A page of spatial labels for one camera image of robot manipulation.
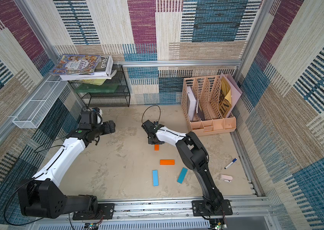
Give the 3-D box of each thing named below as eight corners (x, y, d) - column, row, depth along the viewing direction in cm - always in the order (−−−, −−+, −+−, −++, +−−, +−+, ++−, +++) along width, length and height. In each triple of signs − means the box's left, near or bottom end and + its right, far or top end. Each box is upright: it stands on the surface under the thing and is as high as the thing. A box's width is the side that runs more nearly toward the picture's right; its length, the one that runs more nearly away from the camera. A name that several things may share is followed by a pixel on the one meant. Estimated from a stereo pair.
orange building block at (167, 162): (159, 165, 92) (159, 163, 90) (159, 161, 93) (159, 159, 92) (174, 165, 91) (174, 163, 90) (174, 161, 93) (174, 159, 92)
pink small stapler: (219, 180, 85) (221, 178, 82) (219, 175, 87) (221, 173, 84) (230, 182, 84) (232, 180, 81) (229, 177, 86) (232, 175, 83)
